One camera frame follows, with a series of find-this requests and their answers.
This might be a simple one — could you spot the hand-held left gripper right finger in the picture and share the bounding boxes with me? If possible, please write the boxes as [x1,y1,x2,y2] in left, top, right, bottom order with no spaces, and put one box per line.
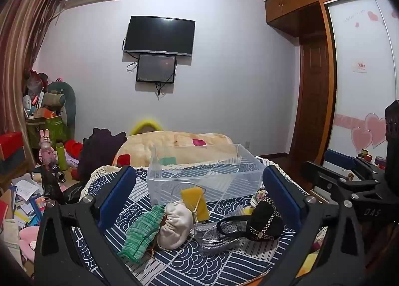
[259,165,366,286]

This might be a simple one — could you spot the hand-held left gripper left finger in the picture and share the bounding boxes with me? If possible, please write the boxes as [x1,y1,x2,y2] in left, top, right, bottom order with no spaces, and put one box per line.
[34,166,138,286]

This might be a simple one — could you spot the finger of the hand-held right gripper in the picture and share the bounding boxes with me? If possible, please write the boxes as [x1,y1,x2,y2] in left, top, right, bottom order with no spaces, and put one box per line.
[302,161,353,203]
[323,149,386,181]

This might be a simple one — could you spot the small floral cloth item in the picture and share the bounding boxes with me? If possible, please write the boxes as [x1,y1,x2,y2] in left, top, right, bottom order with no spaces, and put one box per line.
[249,189,269,209]

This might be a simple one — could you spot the green knitted cloth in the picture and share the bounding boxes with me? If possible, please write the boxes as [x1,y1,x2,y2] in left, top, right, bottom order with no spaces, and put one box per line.
[118,205,165,263]

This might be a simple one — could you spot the dark purple cloth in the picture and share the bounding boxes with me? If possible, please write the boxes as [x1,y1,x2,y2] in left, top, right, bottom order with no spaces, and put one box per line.
[77,128,128,181]

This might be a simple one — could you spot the beige fluffy blanket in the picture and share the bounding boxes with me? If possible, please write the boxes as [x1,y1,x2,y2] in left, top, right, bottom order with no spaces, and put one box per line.
[114,130,238,169]

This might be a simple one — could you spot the white heart sliding door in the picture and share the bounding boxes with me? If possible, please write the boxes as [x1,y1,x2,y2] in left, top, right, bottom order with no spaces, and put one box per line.
[324,0,399,169]

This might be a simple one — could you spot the brown wooden door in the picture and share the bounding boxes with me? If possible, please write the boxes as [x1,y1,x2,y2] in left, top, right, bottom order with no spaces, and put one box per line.
[290,37,331,166]

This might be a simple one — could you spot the red cloth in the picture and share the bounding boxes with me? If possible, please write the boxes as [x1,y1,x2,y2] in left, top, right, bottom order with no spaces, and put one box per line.
[65,139,83,161]

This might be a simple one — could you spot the white cloth pouch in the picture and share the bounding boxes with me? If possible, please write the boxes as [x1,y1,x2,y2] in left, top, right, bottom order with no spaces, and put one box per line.
[157,202,194,250]

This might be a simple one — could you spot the black cylinder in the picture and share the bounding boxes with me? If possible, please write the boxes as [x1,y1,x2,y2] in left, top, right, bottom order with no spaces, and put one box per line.
[48,161,66,183]

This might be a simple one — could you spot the black plastic bag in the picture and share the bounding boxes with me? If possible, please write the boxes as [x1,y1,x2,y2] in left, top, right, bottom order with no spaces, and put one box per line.
[40,168,82,206]

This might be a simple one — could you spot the green bottle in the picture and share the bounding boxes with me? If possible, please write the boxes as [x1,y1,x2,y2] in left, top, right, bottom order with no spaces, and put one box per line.
[56,143,69,171]

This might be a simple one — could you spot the silver glitter pouch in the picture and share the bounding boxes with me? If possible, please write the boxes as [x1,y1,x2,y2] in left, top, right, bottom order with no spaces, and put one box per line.
[194,219,250,257]

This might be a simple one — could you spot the yellow sponge in clear bag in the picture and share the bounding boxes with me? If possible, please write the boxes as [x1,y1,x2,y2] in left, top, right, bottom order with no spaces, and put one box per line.
[170,182,210,224]

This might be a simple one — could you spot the clear plastic storage bin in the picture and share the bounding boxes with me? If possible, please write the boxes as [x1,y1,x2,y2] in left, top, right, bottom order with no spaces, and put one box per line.
[147,143,266,206]

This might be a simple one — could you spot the pink bunny doll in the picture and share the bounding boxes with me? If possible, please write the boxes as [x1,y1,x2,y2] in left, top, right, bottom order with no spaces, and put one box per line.
[39,129,58,166]

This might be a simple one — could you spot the green storage bin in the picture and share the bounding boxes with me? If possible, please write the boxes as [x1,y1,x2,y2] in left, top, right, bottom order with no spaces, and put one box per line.
[26,116,68,150]

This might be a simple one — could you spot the pile of papers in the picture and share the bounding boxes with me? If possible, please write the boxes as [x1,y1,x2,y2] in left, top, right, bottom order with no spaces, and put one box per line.
[0,174,48,228]

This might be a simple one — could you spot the pink plush toy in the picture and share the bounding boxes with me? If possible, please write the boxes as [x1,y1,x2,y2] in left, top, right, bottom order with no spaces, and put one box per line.
[19,227,40,262]

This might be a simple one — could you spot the red box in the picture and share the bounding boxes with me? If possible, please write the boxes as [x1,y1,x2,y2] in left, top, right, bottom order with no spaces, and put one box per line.
[0,132,24,161]

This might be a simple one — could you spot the striped brown curtain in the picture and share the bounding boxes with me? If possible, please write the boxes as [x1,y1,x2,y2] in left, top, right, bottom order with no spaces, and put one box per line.
[0,0,67,151]

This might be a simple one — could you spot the black bag with chain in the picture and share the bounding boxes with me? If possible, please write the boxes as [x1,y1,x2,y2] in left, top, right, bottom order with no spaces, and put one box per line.
[216,197,285,242]

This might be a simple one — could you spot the small black wall monitor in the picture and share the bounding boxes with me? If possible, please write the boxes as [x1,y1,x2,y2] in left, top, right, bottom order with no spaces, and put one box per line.
[136,54,177,83]

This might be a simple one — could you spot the black wall television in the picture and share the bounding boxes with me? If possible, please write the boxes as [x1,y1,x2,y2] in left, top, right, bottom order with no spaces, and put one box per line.
[124,16,196,56]

